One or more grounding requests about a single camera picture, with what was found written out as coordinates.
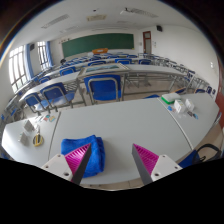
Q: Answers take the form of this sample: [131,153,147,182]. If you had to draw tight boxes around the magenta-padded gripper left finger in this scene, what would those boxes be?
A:
[41,142,93,185]

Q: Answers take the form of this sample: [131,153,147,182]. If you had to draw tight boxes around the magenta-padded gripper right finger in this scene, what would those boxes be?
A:
[131,143,183,186]

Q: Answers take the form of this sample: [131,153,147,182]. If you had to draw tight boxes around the blue terry towel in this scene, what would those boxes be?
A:
[60,134,106,179]

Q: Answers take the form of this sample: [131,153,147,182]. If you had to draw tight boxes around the blue black-framed chair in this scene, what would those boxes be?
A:
[177,143,223,169]

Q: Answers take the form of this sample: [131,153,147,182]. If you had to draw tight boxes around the colourful cards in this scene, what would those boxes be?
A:
[41,113,57,123]

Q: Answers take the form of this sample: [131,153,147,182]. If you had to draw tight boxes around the blue metal-framed chair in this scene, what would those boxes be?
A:
[23,92,48,115]
[39,82,77,110]
[82,74,123,103]

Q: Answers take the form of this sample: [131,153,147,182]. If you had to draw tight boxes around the grey classroom desk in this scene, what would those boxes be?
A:
[77,62,188,92]
[19,70,84,103]

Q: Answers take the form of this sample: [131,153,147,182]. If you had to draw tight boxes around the group of blue chairs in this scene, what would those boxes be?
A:
[31,52,214,96]

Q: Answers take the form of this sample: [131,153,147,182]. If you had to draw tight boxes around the blue curtain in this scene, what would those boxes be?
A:
[44,40,54,68]
[24,43,35,81]

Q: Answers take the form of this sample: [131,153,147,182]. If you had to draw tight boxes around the large window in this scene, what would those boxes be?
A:
[7,45,30,93]

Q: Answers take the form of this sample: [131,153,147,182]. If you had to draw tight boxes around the narrow window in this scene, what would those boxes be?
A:
[36,40,50,71]

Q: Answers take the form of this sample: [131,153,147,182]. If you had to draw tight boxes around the orange lectern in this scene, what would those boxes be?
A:
[91,48,109,56]

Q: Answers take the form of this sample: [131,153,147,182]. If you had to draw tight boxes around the green chalkboard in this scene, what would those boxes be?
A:
[61,32,135,58]

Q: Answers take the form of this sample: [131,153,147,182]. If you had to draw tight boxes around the brown door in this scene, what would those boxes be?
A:
[142,30,152,46]

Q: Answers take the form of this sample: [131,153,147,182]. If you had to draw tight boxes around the ceiling air vent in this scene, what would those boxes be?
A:
[40,13,71,30]
[119,7,160,19]

